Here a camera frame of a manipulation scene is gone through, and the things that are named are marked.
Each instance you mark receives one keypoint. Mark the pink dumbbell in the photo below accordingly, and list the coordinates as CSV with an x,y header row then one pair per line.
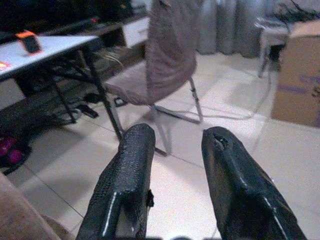
x,y
10,152

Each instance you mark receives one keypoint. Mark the white TV cabinet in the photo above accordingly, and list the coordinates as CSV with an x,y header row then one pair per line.
x,y
135,30

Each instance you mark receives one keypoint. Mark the brown cardboard box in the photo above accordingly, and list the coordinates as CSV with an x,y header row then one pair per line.
x,y
298,75

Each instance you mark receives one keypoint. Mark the brown sofa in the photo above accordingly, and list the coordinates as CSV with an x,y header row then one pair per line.
x,y
17,215

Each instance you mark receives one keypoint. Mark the grey stool with metal legs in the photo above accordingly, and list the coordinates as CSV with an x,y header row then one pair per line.
x,y
271,37

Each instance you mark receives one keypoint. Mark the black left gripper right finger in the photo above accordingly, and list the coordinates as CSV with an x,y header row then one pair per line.
x,y
237,187

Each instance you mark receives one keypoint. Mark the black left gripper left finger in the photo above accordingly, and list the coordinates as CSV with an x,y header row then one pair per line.
x,y
125,175

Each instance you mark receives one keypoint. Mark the orange and black device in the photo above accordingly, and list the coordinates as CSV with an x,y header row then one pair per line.
x,y
31,41

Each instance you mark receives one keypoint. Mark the grey curtain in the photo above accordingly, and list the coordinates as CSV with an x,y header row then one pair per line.
x,y
230,25

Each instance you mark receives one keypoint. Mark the black power strip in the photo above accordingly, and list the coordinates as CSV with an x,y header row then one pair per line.
x,y
86,110

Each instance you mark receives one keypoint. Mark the red and yellow sticker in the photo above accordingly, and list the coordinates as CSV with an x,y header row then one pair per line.
x,y
3,66

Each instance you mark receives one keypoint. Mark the white folding table black legs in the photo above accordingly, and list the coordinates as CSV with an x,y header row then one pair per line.
x,y
50,55

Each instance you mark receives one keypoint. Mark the brown upholstered metal-frame chair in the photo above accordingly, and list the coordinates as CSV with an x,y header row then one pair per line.
x,y
160,62

